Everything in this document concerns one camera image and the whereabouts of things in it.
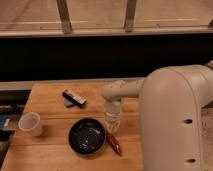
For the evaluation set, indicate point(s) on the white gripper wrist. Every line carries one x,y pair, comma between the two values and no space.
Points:
113,110

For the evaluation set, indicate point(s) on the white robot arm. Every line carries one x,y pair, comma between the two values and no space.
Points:
170,104

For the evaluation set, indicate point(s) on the wooden post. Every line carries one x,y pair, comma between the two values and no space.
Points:
64,16
130,15

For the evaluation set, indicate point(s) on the translucent plastic cup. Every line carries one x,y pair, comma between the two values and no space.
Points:
31,124

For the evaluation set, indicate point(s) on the right wooden post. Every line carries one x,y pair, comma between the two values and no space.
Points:
130,15

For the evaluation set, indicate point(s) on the left wooden post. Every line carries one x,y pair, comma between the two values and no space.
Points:
64,16

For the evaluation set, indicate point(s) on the small clear plastic bottle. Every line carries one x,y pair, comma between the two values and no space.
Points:
112,126

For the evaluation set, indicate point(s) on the black ceramic bowl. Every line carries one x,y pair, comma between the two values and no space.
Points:
87,136

